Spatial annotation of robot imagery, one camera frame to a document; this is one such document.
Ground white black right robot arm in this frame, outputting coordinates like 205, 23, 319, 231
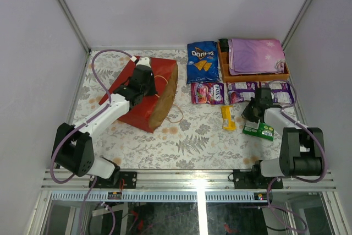
243, 87, 327, 188

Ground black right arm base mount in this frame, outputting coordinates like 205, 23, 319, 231
228, 169, 275, 190

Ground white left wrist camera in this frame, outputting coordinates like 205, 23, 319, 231
130, 56, 151, 68

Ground blue Doritos chip bag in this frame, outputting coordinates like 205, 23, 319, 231
186, 41, 219, 84

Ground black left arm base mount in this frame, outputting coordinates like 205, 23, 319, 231
93, 171, 138, 190

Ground aluminium front rail frame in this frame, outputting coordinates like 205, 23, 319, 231
26, 169, 351, 234

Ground yellow snack packet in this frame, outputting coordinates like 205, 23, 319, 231
221, 106, 236, 131

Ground orange wooden tray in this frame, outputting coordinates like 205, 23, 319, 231
217, 42, 290, 83

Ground purple snack packet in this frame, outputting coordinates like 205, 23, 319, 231
259, 81, 294, 105
227, 82, 259, 104

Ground red brown paper bag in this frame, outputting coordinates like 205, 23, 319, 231
108, 57, 178, 133

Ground purple snowflake cloth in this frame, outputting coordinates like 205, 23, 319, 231
228, 39, 285, 75

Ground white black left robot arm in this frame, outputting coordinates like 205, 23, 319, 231
52, 57, 157, 188

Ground purple Fox's berries candy bag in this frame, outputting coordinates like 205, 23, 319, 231
191, 83, 225, 105

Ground green snack packet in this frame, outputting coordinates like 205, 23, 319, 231
243, 121, 274, 141

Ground black object in tray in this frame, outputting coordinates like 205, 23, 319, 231
218, 38, 229, 53

